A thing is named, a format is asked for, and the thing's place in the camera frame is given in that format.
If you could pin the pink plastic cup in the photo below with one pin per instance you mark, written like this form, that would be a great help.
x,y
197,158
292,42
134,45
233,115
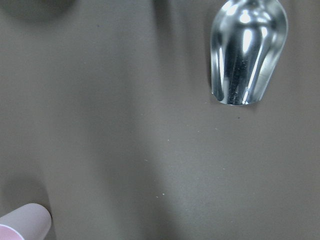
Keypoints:
x,y
28,222

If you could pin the shiny metal scoop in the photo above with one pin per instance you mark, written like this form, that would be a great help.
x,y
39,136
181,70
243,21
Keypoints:
x,y
246,41

